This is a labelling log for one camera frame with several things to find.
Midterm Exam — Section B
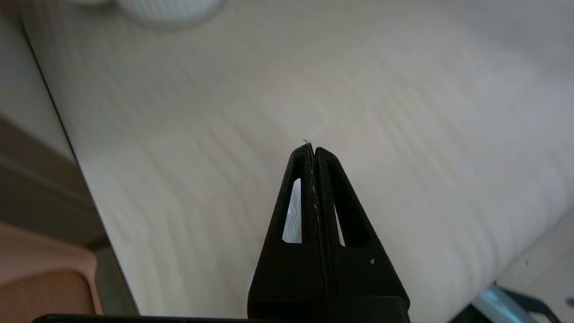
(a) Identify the white ribbed mug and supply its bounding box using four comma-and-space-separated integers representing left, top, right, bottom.
67, 0, 227, 31

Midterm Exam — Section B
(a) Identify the light wooden shelf unit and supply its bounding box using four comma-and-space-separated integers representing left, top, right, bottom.
0, 0, 574, 320

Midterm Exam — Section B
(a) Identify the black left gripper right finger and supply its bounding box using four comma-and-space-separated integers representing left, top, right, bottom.
315, 147, 410, 322

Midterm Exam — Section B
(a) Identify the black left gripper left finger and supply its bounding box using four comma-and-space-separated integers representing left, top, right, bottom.
248, 144, 329, 317

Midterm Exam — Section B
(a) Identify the brown pink chair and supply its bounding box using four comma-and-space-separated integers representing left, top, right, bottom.
0, 222, 104, 315

